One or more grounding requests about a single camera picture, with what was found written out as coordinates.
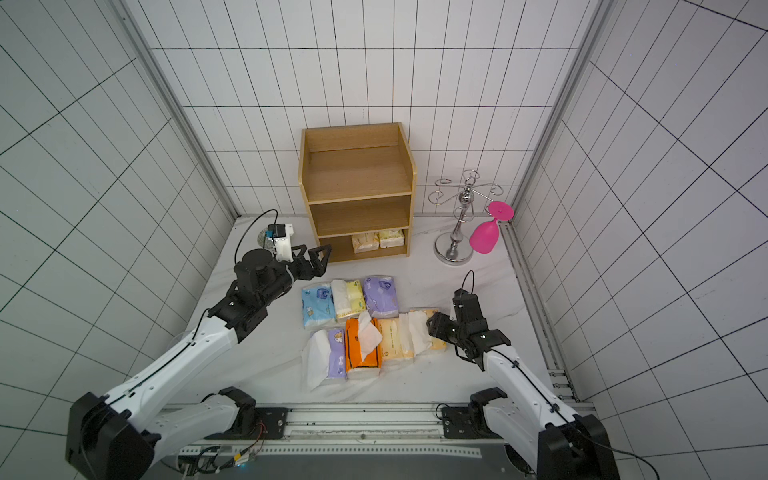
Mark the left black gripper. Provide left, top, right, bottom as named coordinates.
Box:
left=261, top=245, right=333, bottom=304

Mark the blue tissue pack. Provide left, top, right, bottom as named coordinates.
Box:
left=301, top=283, right=336, bottom=329

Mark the beige tissue pack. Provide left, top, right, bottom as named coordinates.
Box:
left=378, top=314, right=415, bottom=367

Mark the white green tissue pack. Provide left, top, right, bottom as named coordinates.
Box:
left=330, top=279, right=367, bottom=322

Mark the orange tissue box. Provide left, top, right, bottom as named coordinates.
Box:
left=344, top=311, right=383, bottom=380

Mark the purple white tissue pack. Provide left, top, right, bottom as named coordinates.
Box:
left=302, top=328, right=347, bottom=391

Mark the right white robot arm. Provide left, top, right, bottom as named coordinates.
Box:
left=304, top=272, right=619, bottom=479

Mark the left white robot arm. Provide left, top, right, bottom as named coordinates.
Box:
left=65, top=245, right=332, bottom=479

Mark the wooden three-tier shelf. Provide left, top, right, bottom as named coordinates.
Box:
left=298, top=122, right=418, bottom=263

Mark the chrome glass holder stand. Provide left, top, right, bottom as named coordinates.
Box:
left=428, top=168, right=504, bottom=266

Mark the pink plastic wine glass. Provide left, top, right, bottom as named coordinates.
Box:
left=469, top=201, right=514, bottom=254

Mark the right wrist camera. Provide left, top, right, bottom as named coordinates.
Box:
left=453, top=289, right=473, bottom=309

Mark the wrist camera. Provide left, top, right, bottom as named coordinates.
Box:
left=264, top=223, right=294, bottom=262
left=453, top=289, right=473, bottom=309

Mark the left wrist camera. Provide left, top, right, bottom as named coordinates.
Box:
left=264, top=223, right=294, bottom=262

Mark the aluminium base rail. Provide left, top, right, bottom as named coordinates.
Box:
left=161, top=400, right=607, bottom=460

